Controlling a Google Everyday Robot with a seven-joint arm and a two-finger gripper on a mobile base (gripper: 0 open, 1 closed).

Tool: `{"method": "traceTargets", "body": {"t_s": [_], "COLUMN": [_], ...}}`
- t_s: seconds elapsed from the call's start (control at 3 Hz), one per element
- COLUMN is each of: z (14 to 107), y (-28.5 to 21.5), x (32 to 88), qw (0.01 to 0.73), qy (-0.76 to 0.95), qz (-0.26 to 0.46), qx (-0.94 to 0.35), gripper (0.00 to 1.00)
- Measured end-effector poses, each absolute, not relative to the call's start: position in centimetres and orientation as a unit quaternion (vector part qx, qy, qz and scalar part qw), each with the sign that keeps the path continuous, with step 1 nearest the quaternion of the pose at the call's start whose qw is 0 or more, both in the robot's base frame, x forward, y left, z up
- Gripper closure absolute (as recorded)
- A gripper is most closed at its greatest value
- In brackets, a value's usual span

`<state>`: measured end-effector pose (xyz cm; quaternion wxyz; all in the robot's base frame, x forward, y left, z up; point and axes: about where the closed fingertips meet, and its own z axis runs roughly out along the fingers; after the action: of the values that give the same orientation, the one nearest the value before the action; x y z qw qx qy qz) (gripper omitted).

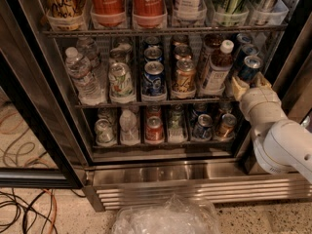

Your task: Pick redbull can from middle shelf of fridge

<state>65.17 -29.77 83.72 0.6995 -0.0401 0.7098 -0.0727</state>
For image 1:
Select brown tea bottle white cap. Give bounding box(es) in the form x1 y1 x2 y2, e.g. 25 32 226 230
201 40 234 91

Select white green can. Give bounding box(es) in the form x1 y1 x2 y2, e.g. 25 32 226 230
95 119 115 145
109 48 127 65
108 62 134 98
114 36 133 58

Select bottom white green can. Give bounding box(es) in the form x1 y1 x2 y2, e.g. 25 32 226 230
95 119 115 145

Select right coca cola bottle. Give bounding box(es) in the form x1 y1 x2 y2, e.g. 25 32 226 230
133 0 164 28

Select rear brown tea bottle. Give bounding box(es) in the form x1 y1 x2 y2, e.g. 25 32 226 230
197 34 224 78

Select open glass fridge door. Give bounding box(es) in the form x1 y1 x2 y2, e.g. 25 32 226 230
0 0 88 188

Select right glass fridge door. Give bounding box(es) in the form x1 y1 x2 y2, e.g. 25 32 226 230
243 13 312 176

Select blue redbull can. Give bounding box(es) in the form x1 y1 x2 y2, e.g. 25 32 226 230
232 33 253 53
238 55 262 83
233 44 259 72

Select green striped tall can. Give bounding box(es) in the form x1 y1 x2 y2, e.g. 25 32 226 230
212 0 249 26

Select clear plastic bag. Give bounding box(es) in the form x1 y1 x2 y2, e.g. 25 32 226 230
111 194 221 234

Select bottom small water bottle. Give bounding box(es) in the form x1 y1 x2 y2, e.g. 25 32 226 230
119 109 139 145

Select rear clear water bottle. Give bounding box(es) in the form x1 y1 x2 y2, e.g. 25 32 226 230
76 37 100 69

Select front white green can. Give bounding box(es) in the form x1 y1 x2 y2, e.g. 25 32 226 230
108 62 134 98

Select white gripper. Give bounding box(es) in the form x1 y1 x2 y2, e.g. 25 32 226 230
231 72 287 127

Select bottom blue soda can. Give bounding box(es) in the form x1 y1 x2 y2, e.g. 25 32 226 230
192 114 213 140

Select blue pepsi can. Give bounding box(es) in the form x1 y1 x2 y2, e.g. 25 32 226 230
143 36 162 49
143 61 165 97
144 47 163 62

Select bottom orange soda can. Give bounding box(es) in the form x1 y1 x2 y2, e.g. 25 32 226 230
215 113 237 138

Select stainless steel display fridge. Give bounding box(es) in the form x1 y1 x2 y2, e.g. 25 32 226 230
6 0 312 213

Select clear water bottle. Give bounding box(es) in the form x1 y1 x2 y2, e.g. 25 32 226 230
76 37 100 69
65 47 103 105

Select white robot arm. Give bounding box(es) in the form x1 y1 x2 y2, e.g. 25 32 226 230
231 72 312 182

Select bottom green label bottle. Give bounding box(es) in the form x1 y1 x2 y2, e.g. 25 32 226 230
169 104 184 139

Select coca cola bottle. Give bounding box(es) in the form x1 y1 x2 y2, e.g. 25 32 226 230
93 0 125 27
133 0 164 28

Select gold soda can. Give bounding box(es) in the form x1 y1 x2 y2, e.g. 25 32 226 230
174 45 193 62
173 58 196 93
171 35 189 48

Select white label bottle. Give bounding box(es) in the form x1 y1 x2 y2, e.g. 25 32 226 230
174 0 203 20

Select front gold soda can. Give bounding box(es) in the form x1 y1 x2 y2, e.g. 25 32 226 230
173 58 196 93

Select left coca cola bottle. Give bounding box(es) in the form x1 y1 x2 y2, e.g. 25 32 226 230
93 0 125 27

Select front blue pepsi can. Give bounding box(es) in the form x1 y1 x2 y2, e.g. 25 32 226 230
143 61 165 97

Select orange floor cable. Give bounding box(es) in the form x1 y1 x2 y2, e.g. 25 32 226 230
42 188 59 234

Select bottom red soda can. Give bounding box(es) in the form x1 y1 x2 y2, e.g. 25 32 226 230
145 116 163 141

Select black floor cables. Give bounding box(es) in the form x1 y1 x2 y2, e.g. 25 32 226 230
0 188 59 234

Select front clear water bottle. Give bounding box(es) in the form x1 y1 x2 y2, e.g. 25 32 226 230
65 47 103 105

